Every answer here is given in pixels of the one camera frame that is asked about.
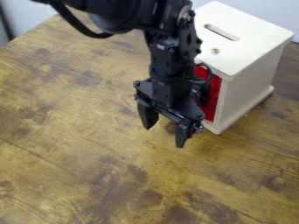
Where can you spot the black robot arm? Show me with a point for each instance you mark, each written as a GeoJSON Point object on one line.
{"type": "Point", "coordinates": [165, 20]}

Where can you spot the red wooden drawer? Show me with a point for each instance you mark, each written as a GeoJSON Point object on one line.
{"type": "Point", "coordinates": [206, 75]}

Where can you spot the white wooden cabinet box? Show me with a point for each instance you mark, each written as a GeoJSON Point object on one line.
{"type": "Point", "coordinates": [242, 49]}

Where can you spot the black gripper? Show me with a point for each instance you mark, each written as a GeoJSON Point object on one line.
{"type": "Point", "coordinates": [165, 94]}

